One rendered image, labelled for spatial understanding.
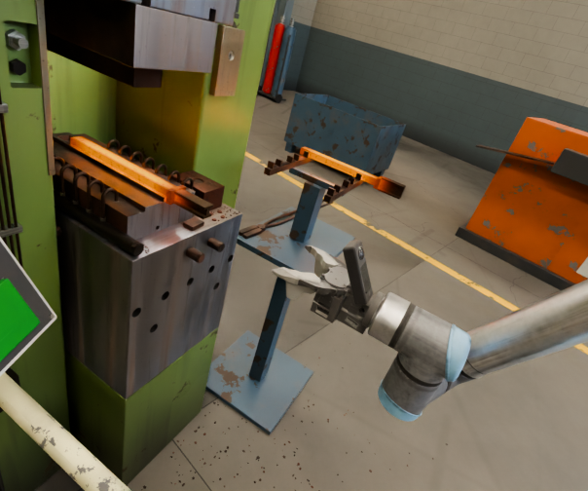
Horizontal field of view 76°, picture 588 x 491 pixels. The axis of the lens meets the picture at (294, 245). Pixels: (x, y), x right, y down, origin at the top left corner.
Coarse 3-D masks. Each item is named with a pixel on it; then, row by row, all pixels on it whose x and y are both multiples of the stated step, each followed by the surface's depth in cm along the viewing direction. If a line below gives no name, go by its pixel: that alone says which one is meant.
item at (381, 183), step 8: (312, 152) 133; (320, 160) 133; (328, 160) 131; (336, 160) 133; (336, 168) 131; (344, 168) 130; (352, 168) 130; (368, 176) 126; (376, 176) 128; (384, 176) 126; (376, 184) 125; (384, 184) 126; (392, 184) 124; (400, 184) 124; (384, 192) 126; (392, 192) 125; (400, 192) 124
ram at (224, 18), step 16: (128, 0) 58; (144, 0) 61; (160, 0) 62; (176, 0) 65; (192, 0) 68; (208, 0) 71; (224, 0) 74; (192, 16) 69; (208, 16) 72; (224, 16) 76
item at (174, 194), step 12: (72, 144) 96; (84, 144) 94; (96, 144) 96; (96, 156) 93; (108, 156) 92; (120, 168) 90; (132, 168) 90; (144, 180) 88; (156, 180) 87; (168, 192) 84; (180, 192) 85; (168, 204) 85; (180, 204) 85; (192, 204) 84; (204, 204) 83; (204, 216) 83
